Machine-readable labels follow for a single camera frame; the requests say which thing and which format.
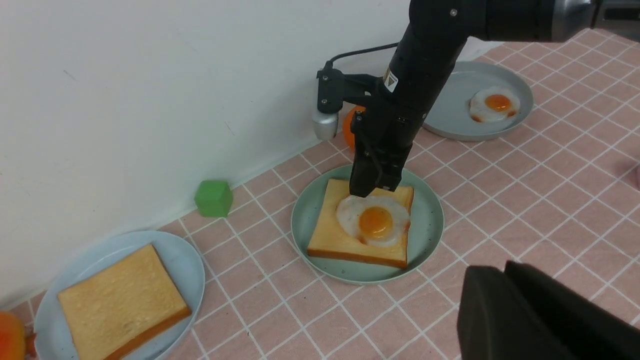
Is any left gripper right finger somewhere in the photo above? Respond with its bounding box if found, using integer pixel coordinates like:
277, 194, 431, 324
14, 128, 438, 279
503, 260, 640, 360

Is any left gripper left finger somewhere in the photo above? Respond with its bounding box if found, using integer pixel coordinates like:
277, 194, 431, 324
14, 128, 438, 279
457, 266, 576, 360

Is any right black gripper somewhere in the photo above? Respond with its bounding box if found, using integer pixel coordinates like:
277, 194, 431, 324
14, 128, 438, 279
349, 92, 431, 198

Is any fried egg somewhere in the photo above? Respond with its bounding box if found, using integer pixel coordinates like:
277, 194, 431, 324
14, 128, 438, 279
336, 196, 410, 248
468, 86, 521, 123

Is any toast slice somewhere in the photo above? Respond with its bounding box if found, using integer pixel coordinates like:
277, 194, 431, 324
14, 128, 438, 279
57, 244, 192, 360
306, 178, 414, 269

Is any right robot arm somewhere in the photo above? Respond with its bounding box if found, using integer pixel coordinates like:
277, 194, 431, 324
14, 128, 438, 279
346, 0, 640, 198

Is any orange fruit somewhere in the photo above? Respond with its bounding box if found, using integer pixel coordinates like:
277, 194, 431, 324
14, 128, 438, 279
342, 105, 365, 153

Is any teal green plate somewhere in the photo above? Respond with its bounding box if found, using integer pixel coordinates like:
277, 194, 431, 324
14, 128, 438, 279
290, 165, 445, 286

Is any grey blue plate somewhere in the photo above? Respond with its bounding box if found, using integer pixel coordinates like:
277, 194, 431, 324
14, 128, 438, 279
423, 61, 534, 142

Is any green cube block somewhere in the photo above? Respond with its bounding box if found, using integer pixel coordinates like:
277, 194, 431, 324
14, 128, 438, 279
194, 179, 234, 218

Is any light blue plate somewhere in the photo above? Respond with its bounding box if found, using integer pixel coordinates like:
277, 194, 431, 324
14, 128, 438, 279
33, 230, 206, 360

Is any red yellow apple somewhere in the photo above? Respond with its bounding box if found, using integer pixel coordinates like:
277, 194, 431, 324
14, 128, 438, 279
0, 311, 38, 360

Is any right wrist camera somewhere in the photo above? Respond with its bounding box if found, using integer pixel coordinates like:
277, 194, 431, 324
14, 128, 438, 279
311, 60, 382, 141

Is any right black cable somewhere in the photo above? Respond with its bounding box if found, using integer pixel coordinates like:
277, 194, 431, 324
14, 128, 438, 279
327, 42, 400, 66

